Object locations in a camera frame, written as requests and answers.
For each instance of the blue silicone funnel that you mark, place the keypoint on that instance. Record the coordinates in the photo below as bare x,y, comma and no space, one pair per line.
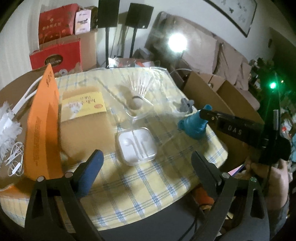
194,126

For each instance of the orange cardboard box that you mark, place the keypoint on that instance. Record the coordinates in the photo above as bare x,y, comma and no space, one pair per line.
40,135

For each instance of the right black speaker on stand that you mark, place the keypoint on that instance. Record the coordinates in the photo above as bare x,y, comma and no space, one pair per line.
138,17

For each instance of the red gift bag upper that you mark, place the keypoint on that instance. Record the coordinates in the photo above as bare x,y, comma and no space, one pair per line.
57,23

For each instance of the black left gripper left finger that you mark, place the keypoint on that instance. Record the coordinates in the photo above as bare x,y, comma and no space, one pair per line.
43,219

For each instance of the white fluffy duster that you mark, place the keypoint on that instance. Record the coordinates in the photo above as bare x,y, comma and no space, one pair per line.
10,127

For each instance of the grey small plastic toy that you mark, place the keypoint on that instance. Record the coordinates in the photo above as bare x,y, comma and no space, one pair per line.
186,105

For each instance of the clear plastic bag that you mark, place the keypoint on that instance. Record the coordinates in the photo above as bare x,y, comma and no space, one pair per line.
161,110

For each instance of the open cardboard box by table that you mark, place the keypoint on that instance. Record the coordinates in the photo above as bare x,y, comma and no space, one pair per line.
211,89

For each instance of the yellow lolly's booklet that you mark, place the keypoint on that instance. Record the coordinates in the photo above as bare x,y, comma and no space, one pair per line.
82,105

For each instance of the white earphone case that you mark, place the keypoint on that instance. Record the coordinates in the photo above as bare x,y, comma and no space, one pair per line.
137,146

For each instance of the pink white tissue pack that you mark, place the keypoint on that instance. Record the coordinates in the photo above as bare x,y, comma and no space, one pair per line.
82,21

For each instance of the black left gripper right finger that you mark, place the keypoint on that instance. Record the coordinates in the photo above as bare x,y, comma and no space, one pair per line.
250,220

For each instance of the brown cardboard box behind bags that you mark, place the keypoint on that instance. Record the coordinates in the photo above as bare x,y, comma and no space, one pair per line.
87,41

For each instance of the shiny plastic wrapped items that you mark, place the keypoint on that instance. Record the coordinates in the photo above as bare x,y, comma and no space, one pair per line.
131,62

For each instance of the beige sofa with cushions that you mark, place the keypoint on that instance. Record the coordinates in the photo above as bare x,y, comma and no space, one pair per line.
180,43

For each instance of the red collection gift bag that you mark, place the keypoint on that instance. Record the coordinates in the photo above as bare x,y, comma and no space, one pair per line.
65,58

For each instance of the person's right hand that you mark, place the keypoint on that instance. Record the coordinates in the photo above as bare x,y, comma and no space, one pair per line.
278,182

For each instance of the framed ink painting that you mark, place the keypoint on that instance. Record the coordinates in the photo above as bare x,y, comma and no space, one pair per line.
239,12

